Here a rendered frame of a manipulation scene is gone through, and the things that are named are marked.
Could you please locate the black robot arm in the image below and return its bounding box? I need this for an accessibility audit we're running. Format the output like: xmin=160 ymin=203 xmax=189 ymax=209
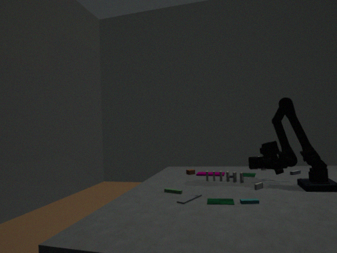
xmin=260 ymin=98 xmax=330 ymax=184

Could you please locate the small orange-brown block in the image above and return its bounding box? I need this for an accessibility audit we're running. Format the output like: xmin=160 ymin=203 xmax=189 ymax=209
xmin=186 ymin=169 xmax=195 ymax=175

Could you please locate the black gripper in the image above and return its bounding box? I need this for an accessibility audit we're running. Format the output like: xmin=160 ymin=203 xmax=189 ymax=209
xmin=248 ymin=157 xmax=288 ymax=170

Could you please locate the teal flat block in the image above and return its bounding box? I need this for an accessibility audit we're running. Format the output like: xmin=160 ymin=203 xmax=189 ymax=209
xmin=240 ymin=198 xmax=259 ymax=204

